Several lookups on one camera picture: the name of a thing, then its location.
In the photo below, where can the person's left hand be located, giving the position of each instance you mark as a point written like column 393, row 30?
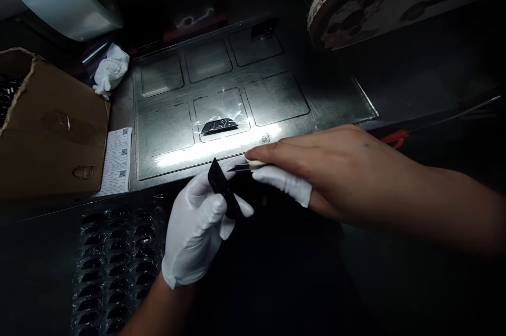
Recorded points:
column 189, row 241

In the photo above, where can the person's right hand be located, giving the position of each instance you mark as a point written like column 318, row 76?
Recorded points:
column 348, row 178

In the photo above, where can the black plastic part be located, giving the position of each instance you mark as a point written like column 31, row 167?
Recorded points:
column 221, row 182

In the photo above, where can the metal tweezers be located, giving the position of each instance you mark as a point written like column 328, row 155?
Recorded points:
column 243, row 167

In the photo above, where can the clear tray of black parts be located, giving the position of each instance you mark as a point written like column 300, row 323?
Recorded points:
column 114, row 265

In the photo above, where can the white label sheet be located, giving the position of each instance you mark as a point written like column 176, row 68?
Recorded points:
column 116, row 162

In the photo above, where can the black part in clear film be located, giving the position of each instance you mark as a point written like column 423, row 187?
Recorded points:
column 219, row 126

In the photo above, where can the metal jig plate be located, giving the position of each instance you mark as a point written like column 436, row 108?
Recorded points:
column 253, row 87

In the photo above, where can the brown cardboard box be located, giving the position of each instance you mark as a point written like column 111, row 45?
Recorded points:
column 51, row 130

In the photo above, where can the round perforated metal disc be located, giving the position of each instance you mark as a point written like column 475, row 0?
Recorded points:
column 379, row 0

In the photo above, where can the crumpled white glove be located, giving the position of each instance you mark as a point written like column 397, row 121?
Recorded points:
column 112, row 69

